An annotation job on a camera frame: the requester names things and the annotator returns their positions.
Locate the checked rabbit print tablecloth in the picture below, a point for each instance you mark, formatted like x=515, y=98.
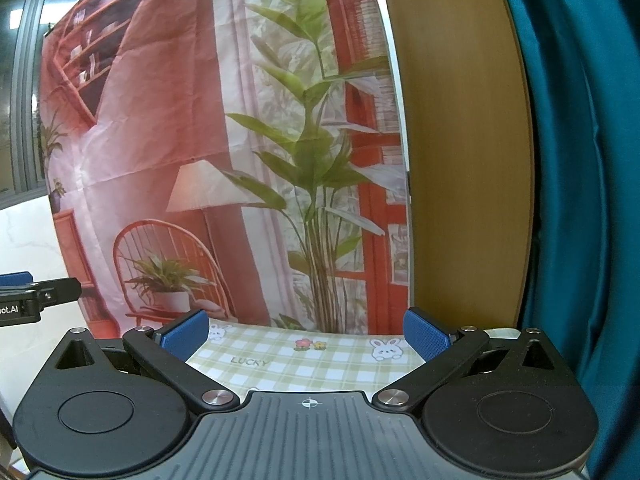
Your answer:
x=300, y=365

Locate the teal curtain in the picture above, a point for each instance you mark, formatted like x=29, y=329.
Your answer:
x=590, y=160

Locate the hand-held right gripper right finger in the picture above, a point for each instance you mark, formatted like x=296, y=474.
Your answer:
x=426, y=336

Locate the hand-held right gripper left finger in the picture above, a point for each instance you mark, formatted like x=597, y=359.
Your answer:
x=186, y=336

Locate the wooden board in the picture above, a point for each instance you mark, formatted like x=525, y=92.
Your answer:
x=460, y=135

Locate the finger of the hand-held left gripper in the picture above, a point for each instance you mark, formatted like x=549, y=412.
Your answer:
x=15, y=278
x=60, y=291

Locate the printed backdrop cloth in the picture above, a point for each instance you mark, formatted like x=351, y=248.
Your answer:
x=200, y=135

